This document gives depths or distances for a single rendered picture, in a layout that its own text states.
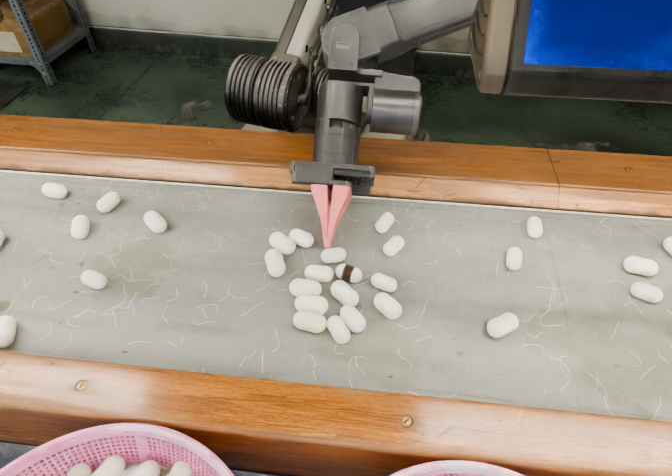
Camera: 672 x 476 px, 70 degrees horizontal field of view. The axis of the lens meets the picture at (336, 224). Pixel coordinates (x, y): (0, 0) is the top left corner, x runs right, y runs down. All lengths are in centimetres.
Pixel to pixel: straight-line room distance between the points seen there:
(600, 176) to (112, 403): 66
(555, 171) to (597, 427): 37
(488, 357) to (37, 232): 58
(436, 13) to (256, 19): 214
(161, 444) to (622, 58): 45
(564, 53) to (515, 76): 3
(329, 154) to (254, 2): 216
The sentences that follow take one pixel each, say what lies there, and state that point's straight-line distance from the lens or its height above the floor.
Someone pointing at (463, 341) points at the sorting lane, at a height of 74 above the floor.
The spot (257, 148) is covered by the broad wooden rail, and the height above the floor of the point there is 76.
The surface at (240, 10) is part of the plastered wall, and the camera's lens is 275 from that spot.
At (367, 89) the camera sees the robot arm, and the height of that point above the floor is 89.
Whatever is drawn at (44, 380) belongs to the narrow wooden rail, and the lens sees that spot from 55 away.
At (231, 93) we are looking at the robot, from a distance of 92.
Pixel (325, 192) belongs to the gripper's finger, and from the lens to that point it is 57.
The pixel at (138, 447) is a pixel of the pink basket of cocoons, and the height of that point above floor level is 75.
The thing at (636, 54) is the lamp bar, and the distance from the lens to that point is 33.
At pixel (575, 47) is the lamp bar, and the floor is 107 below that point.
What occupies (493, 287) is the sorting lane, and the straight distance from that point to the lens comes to 60.
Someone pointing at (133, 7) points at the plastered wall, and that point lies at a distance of 301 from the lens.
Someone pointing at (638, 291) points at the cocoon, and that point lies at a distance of 65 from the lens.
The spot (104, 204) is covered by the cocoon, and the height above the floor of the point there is 76.
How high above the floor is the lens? 119
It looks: 44 degrees down
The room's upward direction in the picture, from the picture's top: straight up
